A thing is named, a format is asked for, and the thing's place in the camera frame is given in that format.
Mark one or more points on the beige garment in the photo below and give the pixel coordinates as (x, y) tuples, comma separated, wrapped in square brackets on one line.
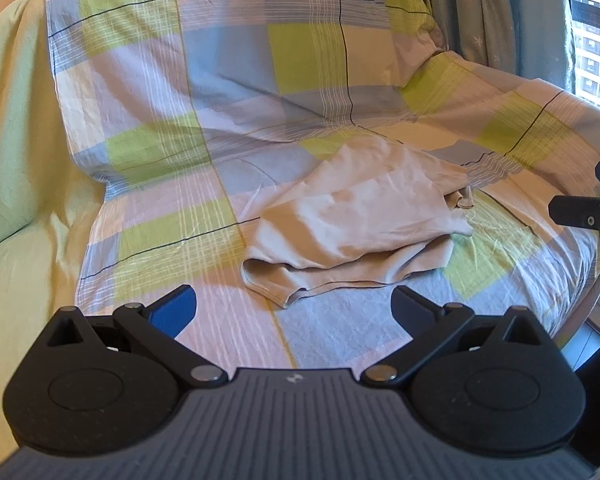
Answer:
[(371, 215)]

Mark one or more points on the light green sofa cover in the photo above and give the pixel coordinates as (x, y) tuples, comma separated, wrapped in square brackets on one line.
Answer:
[(46, 204)]

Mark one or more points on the grey-green star curtain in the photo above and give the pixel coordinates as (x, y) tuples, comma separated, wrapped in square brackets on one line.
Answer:
[(528, 38)]

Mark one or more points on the plaid checkered bed sheet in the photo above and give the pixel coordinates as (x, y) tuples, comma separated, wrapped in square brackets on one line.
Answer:
[(197, 114)]

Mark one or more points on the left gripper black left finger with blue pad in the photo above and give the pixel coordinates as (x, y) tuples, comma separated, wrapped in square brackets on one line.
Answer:
[(94, 384)]

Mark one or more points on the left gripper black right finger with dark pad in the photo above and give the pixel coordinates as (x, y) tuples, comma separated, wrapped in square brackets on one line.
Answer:
[(491, 384)]

